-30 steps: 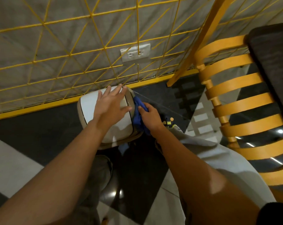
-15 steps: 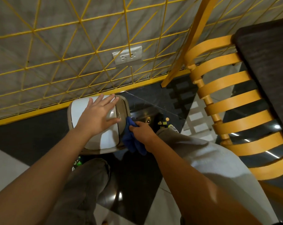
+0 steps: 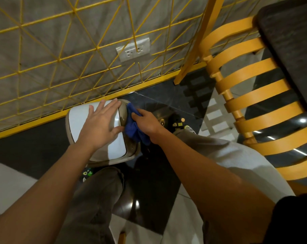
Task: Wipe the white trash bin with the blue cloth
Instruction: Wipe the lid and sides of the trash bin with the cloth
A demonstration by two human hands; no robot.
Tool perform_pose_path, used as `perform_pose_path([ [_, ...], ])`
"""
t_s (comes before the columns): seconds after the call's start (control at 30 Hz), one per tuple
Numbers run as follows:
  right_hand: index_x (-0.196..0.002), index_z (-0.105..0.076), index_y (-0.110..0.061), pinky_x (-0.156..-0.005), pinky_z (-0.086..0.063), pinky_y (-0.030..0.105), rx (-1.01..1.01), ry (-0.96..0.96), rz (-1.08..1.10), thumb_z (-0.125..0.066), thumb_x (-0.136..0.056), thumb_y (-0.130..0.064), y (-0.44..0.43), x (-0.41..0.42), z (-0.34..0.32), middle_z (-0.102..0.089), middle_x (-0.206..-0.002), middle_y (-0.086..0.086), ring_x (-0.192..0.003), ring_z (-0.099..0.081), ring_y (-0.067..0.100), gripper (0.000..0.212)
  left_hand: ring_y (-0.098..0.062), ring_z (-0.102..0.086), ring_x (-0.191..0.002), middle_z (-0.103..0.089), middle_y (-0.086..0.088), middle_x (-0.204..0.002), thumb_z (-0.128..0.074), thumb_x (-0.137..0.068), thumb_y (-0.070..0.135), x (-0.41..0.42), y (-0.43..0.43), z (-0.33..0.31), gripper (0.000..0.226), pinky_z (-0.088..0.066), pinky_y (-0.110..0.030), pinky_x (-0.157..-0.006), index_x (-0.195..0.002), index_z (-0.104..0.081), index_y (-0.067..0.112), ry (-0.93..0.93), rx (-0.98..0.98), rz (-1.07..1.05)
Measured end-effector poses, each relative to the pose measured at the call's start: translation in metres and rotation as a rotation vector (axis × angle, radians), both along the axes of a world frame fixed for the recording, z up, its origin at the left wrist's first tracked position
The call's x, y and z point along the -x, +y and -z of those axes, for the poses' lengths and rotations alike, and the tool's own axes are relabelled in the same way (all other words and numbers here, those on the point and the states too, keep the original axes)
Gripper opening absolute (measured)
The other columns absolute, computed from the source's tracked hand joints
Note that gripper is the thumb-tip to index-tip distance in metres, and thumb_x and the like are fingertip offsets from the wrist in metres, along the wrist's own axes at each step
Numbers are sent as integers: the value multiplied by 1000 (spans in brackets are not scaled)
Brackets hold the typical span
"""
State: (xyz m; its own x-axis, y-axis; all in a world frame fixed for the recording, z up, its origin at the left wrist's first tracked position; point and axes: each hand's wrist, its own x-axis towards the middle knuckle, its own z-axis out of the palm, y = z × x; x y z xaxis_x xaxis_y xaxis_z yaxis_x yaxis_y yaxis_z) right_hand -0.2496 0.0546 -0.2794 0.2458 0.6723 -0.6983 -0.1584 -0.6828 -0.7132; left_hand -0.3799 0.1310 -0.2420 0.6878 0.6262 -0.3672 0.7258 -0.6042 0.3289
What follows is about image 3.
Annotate person's left hand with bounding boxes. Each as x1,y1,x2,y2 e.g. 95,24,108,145
76,98,125,153

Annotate person's right hand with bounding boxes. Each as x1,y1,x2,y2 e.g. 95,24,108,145
131,109,167,145

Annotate blue cleaning cloth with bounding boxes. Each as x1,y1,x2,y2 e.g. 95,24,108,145
125,103,151,146

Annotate white trash bin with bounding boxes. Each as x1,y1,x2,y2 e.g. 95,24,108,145
65,99,142,168

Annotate person's left forearm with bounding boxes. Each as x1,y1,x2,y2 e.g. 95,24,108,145
0,143,97,244

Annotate person's right forearm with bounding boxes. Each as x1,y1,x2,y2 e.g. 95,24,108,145
151,129,276,244

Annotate black patterned right shoe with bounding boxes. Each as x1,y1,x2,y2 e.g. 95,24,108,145
167,118,197,134

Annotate black patterned shoe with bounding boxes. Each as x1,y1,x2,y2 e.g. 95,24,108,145
167,118,197,134
82,167,94,182

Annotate black patterned left shoe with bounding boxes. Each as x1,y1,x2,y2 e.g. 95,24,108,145
82,167,94,182

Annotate grey trousers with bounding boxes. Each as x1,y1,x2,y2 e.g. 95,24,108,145
54,129,295,244

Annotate yellow wooden slatted chair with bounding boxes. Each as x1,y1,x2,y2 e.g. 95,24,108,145
173,0,307,196

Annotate dark table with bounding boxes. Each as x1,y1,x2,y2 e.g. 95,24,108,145
255,0,307,118

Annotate black shirt sleeve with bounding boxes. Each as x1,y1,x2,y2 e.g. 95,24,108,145
262,192,307,244

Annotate yellow wire grid partition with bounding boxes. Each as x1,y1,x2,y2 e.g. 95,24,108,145
0,0,271,143

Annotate white wall socket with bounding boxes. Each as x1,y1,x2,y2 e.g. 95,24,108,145
116,37,151,63

